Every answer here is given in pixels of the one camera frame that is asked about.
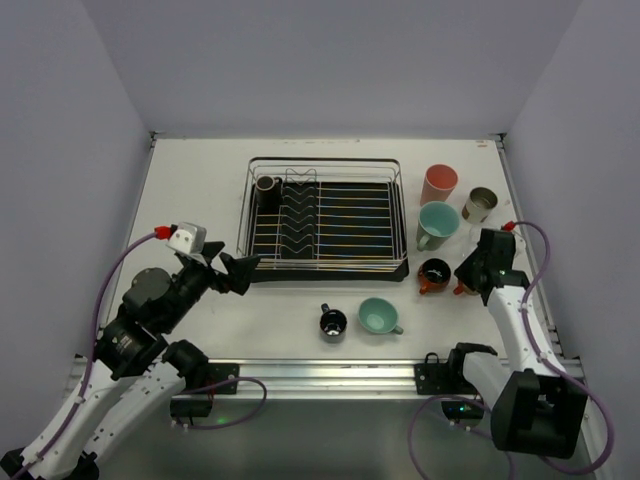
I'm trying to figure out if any orange floral bowl cup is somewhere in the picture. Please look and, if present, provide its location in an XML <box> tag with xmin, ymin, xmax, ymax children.
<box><xmin>418</xmin><ymin>258</ymin><xmax>452</xmax><ymax>295</ymax></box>

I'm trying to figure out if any black drip tray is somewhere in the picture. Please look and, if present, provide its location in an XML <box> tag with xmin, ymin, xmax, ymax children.
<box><xmin>239</xmin><ymin>177</ymin><xmax>409</xmax><ymax>283</ymax></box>

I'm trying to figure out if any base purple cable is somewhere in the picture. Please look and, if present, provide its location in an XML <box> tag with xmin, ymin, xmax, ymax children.
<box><xmin>407</xmin><ymin>394</ymin><xmax>516</xmax><ymax>480</ymax></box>
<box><xmin>184</xmin><ymin>377</ymin><xmax>267</xmax><ymax>431</ymax></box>

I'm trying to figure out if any small orange cup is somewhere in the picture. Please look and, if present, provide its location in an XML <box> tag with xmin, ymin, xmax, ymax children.
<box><xmin>453</xmin><ymin>282</ymin><xmax>478</xmax><ymax>296</ymax></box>

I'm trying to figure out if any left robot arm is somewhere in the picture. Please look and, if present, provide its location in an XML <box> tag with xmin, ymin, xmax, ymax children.
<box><xmin>1</xmin><ymin>242</ymin><xmax>260</xmax><ymax>479</ymax></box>

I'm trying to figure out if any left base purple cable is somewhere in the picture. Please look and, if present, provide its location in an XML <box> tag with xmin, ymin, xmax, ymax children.
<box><xmin>184</xmin><ymin>377</ymin><xmax>267</xmax><ymax>431</ymax></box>

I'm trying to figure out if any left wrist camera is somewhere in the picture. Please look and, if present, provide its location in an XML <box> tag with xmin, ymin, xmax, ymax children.
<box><xmin>167</xmin><ymin>222</ymin><xmax>207</xmax><ymax>256</ymax></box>

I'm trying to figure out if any aluminium mounting rail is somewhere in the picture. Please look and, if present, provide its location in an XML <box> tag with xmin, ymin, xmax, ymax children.
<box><xmin>69</xmin><ymin>355</ymin><xmax>586</xmax><ymax>401</ymax></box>

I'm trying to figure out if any tall green mug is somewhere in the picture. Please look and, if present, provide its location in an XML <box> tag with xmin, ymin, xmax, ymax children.
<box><xmin>416</xmin><ymin>201</ymin><xmax>460</xmax><ymax>251</ymax></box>

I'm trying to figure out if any blue cup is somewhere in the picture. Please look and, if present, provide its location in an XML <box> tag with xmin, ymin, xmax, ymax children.
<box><xmin>319</xmin><ymin>303</ymin><xmax>348</xmax><ymax>343</ymax></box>

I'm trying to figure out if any pink plastic cup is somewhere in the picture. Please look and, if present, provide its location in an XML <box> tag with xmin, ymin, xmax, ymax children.
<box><xmin>420</xmin><ymin>164</ymin><xmax>458</xmax><ymax>205</ymax></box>

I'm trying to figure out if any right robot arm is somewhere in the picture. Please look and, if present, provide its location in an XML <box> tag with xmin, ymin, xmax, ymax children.
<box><xmin>448</xmin><ymin>229</ymin><xmax>587</xmax><ymax>459</ymax></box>

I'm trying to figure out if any small green mug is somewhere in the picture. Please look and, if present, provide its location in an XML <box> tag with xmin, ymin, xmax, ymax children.
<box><xmin>358</xmin><ymin>297</ymin><xmax>404</xmax><ymax>335</ymax></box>

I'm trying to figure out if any black tall cup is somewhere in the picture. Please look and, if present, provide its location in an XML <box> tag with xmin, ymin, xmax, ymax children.
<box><xmin>255</xmin><ymin>175</ymin><xmax>281</xmax><ymax>213</ymax></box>

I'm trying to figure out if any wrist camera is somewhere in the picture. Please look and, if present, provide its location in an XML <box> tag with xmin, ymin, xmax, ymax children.
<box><xmin>167</xmin><ymin>222</ymin><xmax>207</xmax><ymax>256</ymax></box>
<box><xmin>501</xmin><ymin>221</ymin><xmax>526</xmax><ymax>258</ymax></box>

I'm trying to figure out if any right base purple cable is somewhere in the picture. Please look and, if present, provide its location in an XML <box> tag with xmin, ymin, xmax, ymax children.
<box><xmin>407</xmin><ymin>394</ymin><xmax>516</xmax><ymax>480</ymax></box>

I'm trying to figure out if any clear plastic glass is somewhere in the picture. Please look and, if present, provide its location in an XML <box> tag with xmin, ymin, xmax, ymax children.
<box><xmin>462</xmin><ymin>225</ymin><xmax>482</xmax><ymax>259</ymax></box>

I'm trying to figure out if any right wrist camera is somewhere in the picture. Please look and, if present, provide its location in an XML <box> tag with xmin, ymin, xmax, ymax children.
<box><xmin>501</xmin><ymin>221</ymin><xmax>526</xmax><ymax>258</ymax></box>

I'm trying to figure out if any white brown steel tumbler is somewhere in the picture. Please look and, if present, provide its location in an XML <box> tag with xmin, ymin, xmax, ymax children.
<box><xmin>461</xmin><ymin>187</ymin><xmax>498</xmax><ymax>224</ymax></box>

